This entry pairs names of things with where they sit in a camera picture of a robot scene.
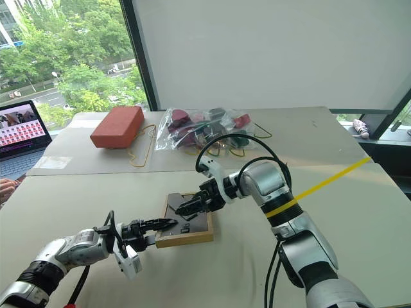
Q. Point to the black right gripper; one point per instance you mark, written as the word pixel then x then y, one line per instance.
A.
pixel 213 197

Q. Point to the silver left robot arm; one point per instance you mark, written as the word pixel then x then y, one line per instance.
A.
pixel 74 248

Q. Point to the clear plastic bag of items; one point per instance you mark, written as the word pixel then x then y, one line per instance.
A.
pixel 205 130

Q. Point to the bystander bare hand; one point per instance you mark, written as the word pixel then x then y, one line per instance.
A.
pixel 7 187

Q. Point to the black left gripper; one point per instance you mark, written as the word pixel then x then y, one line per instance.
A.
pixel 135 234

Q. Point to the wooden picture frame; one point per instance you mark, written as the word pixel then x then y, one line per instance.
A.
pixel 196 226

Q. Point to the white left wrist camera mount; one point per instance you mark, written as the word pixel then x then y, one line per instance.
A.
pixel 130 261

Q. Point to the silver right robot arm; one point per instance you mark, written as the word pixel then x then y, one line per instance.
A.
pixel 302 237

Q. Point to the black window frame post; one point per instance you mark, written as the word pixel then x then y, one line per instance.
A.
pixel 138 54

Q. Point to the pink object on windowsill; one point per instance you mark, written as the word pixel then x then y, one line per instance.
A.
pixel 361 127

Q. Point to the open laptop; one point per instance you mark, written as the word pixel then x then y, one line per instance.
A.
pixel 19 128

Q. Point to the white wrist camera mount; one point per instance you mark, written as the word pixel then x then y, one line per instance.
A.
pixel 130 261
pixel 218 174

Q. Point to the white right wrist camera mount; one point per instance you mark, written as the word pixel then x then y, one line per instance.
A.
pixel 218 174

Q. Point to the red brick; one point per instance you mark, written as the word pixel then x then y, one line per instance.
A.
pixel 117 126

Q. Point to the clear tape patch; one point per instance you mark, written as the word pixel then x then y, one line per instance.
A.
pixel 53 162

